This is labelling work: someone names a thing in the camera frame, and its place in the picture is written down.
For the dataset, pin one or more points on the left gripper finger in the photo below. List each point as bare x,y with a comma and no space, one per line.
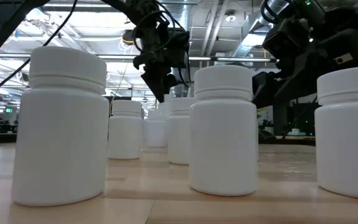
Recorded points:
160,81

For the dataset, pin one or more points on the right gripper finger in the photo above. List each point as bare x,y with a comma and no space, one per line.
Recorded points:
264,88
297,81

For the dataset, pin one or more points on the white ball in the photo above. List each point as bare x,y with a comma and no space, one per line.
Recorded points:
222,140
61,140

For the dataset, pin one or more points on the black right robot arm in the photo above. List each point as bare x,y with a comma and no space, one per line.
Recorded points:
315,12

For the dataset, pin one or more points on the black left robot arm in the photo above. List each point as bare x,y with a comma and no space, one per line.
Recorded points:
5,25

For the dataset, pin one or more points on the green plant in white pot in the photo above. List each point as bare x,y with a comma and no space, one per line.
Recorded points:
261,116

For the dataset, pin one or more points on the round ceiling lamp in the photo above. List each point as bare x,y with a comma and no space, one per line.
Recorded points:
230,17

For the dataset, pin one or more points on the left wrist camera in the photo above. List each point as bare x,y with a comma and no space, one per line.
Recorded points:
179,49

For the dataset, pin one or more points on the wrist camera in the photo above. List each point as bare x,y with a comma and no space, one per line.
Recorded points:
179,49
286,42

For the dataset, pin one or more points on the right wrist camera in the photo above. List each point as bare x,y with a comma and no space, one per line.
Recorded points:
286,42

